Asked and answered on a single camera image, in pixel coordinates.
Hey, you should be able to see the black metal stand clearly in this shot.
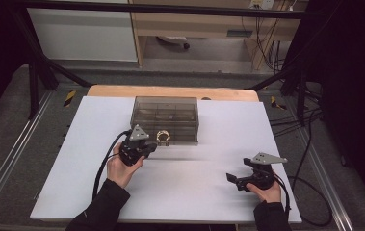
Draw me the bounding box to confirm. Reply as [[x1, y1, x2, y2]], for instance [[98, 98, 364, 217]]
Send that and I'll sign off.
[[248, 57, 324, 126], [10, 9, 92, 120]]

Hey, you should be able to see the white power strip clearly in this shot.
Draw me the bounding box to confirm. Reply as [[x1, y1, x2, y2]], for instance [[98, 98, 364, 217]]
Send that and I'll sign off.
[[248, 0, 275, 10]]

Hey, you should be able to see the hand-held gripper black cable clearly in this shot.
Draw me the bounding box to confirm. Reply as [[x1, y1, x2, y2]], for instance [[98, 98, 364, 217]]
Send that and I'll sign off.
[[91, 129, 132, 201], [272, 174, 292, 222]]

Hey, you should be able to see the aluminium floor rail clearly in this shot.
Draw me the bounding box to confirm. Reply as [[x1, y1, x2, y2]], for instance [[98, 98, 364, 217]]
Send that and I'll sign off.
[[0, 90, 54, 219], [295, 128, 354, 231]]

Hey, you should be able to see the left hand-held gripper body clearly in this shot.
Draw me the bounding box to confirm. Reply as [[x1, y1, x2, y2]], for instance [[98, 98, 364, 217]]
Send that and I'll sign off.
[[118, 124, 150, 167]]

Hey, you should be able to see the chair base with caster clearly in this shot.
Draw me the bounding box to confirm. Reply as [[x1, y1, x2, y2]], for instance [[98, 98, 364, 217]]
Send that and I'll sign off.
[[156, 36, 191, 50]]

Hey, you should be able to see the person's right hand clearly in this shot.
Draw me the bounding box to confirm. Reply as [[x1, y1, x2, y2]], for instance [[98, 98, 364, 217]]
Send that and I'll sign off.
[[245, 181, 282, 204]]

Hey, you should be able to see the person's left hand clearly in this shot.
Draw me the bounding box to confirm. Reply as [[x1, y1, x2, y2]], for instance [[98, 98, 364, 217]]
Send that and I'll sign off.
[[106, 142, 145, 190]]

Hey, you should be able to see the black floor cable loop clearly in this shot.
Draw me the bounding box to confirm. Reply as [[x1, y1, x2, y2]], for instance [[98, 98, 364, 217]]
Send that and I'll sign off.
[[290, 110, 333, 227]]

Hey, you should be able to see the yellow black tape strip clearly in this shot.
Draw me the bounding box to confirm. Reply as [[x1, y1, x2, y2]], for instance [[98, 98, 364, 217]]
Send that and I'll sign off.
[[63, 90, 77, 108], [270, 95, 288, 111]]

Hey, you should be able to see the white board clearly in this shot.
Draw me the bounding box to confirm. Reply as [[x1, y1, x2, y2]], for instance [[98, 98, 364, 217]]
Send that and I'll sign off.
[[30, 95, 303, 224]]

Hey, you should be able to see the white cabinet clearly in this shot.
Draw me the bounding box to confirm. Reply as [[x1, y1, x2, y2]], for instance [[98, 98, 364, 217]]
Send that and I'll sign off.
[[27, 8, 139, 63]]

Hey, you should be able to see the right hand-held gripper black cable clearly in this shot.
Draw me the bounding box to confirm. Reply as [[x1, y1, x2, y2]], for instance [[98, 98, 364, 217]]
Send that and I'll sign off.
[[272, 174, 292, 222]]

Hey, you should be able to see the left hand-held gripper black cable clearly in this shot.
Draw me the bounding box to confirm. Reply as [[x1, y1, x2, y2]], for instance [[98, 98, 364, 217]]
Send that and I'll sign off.
[[91, 129, 132, 201]]

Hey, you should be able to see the wooden desk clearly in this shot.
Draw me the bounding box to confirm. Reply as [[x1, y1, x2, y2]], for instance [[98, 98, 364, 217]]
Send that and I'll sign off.
[[128, 0, 309, 71]]

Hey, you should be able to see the smoky transparent drawer box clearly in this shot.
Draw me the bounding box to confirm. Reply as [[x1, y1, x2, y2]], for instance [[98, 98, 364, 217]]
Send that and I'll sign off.
[[129, 95, 200, 147]]

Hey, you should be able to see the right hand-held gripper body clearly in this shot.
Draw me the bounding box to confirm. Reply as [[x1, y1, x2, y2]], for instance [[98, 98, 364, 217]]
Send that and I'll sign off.
[[242, 151, 289, 191]]

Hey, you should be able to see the black horizontal frame bar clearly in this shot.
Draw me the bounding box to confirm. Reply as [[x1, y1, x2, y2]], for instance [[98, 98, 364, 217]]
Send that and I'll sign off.
[[10, 0, 306, 19]]

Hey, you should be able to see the black floor cable bundle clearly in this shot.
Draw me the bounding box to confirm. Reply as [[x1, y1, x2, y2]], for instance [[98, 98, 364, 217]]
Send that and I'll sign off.
[[268, 107, 324, 138]]

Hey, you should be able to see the hanging black cable bundle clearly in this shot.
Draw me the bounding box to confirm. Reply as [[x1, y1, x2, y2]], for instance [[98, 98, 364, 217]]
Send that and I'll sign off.
[[241, 15, 287, 71]]

